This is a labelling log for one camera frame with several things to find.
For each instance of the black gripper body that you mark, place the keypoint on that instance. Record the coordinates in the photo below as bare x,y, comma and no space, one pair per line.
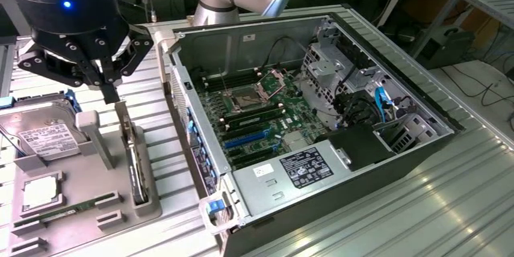
60,19

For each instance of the graphics card with metal bracket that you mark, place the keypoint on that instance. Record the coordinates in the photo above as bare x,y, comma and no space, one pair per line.
136,175

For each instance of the blue disk carrier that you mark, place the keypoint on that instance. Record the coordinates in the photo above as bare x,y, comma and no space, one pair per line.
72,100

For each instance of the silver hard disk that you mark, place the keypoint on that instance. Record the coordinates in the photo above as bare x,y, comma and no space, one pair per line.
36,124

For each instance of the black RAM slot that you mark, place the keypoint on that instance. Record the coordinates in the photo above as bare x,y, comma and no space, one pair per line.
252,110
232,76
256,125
234,82

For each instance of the CPU socket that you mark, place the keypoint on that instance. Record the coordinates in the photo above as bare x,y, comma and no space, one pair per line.
244,98

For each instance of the grey parts rack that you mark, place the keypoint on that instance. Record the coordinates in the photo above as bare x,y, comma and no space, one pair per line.
80,190

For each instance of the green installed RAM stick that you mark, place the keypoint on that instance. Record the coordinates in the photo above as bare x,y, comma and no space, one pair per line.
252,121

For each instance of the blue expansion slot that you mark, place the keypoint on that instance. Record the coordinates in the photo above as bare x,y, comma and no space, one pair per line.
244,140

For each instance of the silver CPU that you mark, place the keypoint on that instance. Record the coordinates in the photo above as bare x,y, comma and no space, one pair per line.
40,192

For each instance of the green loose RAM stick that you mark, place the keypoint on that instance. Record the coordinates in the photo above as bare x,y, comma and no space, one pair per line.
76,207

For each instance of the open metal socket cover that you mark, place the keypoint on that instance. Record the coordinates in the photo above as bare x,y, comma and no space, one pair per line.
276,82

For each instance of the black expansion slot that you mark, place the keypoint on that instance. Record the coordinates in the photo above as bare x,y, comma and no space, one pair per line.
252,156

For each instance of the green motherboard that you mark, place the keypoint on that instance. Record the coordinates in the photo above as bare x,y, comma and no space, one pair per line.
296,109

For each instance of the blue case latch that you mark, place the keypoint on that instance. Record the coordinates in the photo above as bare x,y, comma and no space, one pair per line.
214,206

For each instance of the silver chipset heatsink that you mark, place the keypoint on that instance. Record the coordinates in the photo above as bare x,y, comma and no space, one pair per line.
296,141

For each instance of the silver power supply with label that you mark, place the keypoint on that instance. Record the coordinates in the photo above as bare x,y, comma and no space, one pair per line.
260,190

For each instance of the metal disk bay cage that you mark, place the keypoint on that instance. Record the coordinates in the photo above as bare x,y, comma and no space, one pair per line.
320,67

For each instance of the black plastic air shroud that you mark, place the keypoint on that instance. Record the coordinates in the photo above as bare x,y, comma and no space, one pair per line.
356,142

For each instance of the open black PC case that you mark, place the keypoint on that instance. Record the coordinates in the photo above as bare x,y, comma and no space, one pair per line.
360,193

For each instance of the silver slanted disk bay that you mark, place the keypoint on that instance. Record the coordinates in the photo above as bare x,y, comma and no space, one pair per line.
416,130

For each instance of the black floor machine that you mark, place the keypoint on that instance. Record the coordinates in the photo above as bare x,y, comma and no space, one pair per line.
449,46

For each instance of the aluminium profile frame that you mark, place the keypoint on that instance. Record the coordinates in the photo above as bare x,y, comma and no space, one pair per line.
5,58

